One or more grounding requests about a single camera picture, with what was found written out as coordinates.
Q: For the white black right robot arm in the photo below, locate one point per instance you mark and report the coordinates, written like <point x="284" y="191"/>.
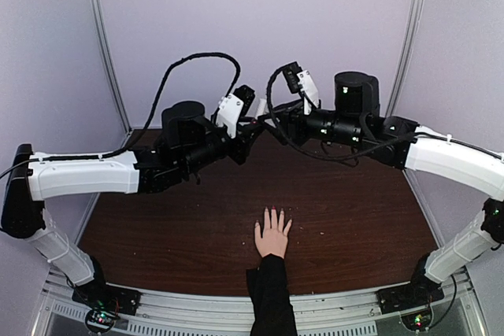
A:
<point x="354" y="128"/>

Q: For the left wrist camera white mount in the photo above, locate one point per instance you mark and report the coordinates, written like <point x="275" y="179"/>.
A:
<point x="232" y="107"/>

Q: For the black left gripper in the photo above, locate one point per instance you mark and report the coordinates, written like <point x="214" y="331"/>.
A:
<point x="245" y="142"/>

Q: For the aluminium front frame rail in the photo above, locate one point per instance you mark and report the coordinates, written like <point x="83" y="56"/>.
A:
<point x="347" y="313"/>

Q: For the right aluminium corner post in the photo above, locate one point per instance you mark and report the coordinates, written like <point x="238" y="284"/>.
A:
<point x="412" y="26"/>

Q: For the round circuit board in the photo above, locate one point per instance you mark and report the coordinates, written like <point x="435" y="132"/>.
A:
<point x="417" y="321"/>
<point x="99" y="321"/>

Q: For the aluminium corner post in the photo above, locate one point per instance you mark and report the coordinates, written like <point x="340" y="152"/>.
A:
<point x="412" y="26"/>
<point x="107" y="60"/>

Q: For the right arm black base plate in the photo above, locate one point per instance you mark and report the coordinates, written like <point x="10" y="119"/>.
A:
<point x="407" y="296"/>

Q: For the mannequin hand with long nails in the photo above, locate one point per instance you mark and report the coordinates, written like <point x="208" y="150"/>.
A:
<point x="271" y="237"/>

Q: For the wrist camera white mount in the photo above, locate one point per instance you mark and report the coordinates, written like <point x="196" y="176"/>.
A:
<point x="232" y="107"/>
<point x="300" y="82"/>

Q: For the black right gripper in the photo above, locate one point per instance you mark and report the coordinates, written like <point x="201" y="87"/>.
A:
<point x="289" y="117"/>

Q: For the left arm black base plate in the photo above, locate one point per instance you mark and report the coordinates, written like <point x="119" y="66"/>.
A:
<point x="102" y="296"/>

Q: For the left aluminium corner post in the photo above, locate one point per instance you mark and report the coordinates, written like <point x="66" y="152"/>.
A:
<point x="107" y="60"/>

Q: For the right round circuit board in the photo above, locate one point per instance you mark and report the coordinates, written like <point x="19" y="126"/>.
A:
<point x="417" y="321"/>

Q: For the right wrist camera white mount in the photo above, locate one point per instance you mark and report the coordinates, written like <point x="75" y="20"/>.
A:
<point x="300" y="82"/>

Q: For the black sleeved forearm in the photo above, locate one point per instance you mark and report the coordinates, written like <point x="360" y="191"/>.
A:
<point x="270" y="297"/>

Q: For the white nail polish cap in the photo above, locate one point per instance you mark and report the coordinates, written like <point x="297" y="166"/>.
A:
<point x="262" y="108"/>

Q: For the left round circuit board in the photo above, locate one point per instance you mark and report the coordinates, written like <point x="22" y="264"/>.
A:
<point x="99" y="321"/>

